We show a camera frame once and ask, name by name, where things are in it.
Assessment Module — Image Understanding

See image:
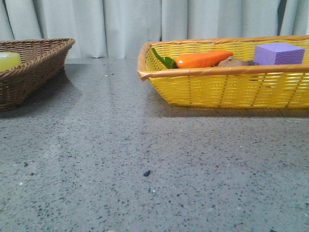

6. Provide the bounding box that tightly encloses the purple foam block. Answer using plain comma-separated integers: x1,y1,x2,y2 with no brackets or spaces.
253,42,305,65

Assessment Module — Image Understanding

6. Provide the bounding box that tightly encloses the orange toy carrot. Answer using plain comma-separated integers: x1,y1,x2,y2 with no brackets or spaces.
152,48,233,69

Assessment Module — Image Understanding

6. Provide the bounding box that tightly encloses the brown wicker basket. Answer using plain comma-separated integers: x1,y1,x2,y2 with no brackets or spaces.
0,38,75,112

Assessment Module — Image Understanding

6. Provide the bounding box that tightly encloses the small black debris piece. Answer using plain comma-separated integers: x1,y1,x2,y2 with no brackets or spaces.
143,170,151,176

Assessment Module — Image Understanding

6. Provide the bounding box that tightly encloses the white curtain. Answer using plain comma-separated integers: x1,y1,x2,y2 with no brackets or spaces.
0,0,309,58

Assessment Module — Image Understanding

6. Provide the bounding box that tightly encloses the brown object in basket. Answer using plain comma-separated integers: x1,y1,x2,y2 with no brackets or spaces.
217,57,260,67

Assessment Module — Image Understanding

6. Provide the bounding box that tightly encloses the yellow woven plastic basket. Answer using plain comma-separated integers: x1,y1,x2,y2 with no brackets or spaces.
138,35,309,108

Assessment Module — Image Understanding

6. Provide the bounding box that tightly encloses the yellow tape roll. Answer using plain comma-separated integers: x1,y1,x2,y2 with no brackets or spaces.
0,52,22,72

